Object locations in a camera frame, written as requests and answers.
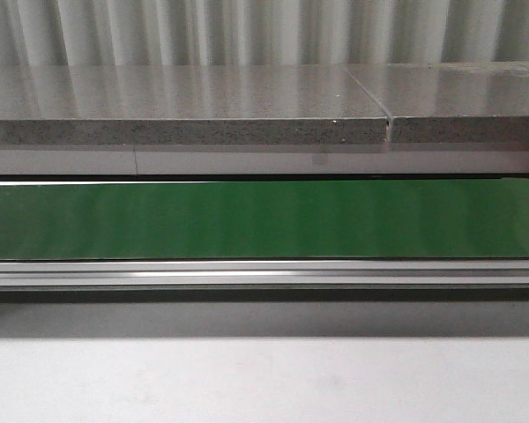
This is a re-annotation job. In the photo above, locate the green conveyor belt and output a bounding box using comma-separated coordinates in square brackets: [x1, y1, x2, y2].
[0, 179, 529, 261]

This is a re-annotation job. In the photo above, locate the aluminium conveyor side rail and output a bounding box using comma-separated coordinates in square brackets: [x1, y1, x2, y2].
[0, 259, 529, 291]

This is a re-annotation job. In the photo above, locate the grey stone countertop slab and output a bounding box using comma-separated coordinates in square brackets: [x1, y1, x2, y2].
[0, 65, 387, 146]

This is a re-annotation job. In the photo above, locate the white pleated curtain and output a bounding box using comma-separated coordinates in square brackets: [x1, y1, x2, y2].
[0, 1, 529, 66]

